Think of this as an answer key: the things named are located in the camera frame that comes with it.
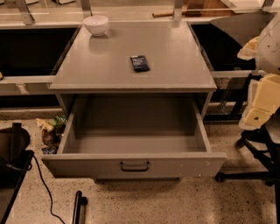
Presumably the white bowl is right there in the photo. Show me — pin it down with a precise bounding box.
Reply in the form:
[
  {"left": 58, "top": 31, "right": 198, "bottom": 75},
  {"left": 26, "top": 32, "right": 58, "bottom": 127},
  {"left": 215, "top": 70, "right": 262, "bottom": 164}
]
[{"left": 83, "top": 16, "right": 109, "bottom": 36}]

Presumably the left dark bin counter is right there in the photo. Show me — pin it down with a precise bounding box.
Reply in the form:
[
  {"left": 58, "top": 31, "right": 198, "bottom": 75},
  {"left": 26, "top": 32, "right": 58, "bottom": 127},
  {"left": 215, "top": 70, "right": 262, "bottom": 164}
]
[{"left": 0, "top": 24, "right": 81, "bottom": 95}]

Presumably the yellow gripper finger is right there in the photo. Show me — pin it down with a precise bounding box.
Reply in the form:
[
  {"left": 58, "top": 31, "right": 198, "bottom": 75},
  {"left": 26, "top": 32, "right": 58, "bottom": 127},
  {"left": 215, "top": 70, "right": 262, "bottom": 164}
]
[
  {"left": 239, "top": 73, "right": 280, "bottom": 130},
  {"left": 237, "top": 37, "right": 259, "bottom": 60}
]

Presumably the black drawer handle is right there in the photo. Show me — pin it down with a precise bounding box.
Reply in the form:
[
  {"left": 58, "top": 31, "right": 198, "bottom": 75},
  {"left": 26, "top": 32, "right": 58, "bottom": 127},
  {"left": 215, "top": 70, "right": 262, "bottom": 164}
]
[{"left": 119, "top": 162, "right": 150, "bottom": 172}]

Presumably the black robot base left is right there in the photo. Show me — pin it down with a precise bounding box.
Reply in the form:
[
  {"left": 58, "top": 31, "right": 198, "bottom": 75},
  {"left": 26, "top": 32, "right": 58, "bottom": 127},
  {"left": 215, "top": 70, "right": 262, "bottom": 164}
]
[{"left": 0, "top": 122, "right": 33, "bottom": 224}]

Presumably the open grey top drawer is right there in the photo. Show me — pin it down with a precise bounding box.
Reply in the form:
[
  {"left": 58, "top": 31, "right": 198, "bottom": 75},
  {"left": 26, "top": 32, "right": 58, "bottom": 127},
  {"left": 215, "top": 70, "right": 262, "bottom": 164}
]
[{"left": 42, "top": 95, "right": 226, "bottom": 181}]

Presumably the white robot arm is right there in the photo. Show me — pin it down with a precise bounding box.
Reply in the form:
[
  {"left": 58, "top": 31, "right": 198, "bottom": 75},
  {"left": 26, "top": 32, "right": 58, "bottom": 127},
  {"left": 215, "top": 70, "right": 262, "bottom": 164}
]
[{"left": 237, "top": 14, "right": 280, "bottom": 130}]

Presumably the pile of snack bags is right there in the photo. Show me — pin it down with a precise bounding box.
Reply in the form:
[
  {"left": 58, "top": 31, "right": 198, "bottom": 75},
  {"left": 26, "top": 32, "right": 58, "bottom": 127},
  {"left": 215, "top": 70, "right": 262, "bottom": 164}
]
[{"left": 36, "top": 115, "right": 67, "bottom": 155}]

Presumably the wooden stick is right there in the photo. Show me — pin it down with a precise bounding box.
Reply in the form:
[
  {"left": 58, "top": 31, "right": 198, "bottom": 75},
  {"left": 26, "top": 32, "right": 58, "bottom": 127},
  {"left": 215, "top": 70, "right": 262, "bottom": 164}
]
[{"left": 152, "top": 10, "right": 187, "bottom": 18}]

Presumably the black cable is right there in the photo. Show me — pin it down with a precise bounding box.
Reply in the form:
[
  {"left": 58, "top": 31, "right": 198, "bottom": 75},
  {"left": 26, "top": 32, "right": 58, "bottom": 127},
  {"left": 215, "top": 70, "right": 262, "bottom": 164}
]
[{"left": 30, "top": 153, "right": 67, "bottom": 224}]

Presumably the dark blue rxbar wrapper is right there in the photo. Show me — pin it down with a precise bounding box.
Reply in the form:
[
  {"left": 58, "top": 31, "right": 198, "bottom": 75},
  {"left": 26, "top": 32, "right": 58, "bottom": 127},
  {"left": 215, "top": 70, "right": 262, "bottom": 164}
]
[{"left": 130, "top": 55, "right": 150, "bottom": 72}]

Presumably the black bar on floor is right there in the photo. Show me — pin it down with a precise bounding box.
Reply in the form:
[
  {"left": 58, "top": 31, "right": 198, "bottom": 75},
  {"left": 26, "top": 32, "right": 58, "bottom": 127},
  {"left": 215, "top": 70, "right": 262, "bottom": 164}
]
[{"left": 72, "top": 191, "right": 88, "bottom": 224}]

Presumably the grey drawer cabinet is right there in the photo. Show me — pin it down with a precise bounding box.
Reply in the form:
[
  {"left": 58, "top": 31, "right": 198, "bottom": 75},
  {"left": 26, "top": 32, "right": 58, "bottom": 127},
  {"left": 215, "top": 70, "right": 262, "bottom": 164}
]
[{"left": 47, "top": 19, "right": 218, "bottom": 118}]

